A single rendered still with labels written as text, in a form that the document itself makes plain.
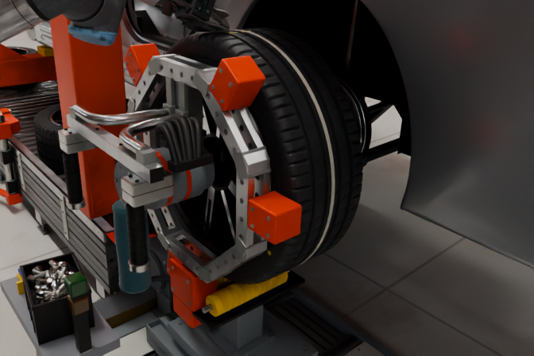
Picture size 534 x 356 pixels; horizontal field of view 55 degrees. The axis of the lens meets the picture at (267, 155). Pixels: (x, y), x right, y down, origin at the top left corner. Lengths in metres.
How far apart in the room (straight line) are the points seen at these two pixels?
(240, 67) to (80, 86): 0.71
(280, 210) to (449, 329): 1.34
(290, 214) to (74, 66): 0.86
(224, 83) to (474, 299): 1.70
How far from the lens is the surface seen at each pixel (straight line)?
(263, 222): 1.05
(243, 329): 1.63
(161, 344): 1.82
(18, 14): 0.99
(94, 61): 1.64
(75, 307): 1.30
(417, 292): 2.40
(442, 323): 2.26
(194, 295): 1.41
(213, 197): 1.39
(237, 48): 1.17
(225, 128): 1.08
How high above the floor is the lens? 1.37
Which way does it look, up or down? 22 degrees down
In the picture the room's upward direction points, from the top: 2 degrees clockwise
